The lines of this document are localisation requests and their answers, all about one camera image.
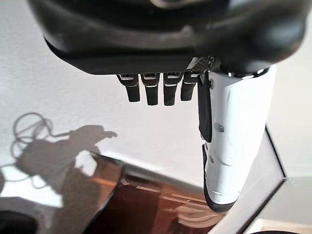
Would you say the grey board with black edge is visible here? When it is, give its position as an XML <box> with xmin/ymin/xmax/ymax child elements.
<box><xmin>209</xmin><ymin>125</ymin><xmax>312</xmax><ymax>234</ymax></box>

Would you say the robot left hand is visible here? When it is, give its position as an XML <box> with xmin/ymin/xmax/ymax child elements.
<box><xmin>26</xmin><ymin>0</ymin><xmax>308</xmax><ymax>213</ymax></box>

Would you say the brown translucent acrylic stand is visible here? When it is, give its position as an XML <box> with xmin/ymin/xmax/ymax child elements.
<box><xmin>58</xmin><ymin>150</ymin><xmax>227</xmax><ymax>234</ymax></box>

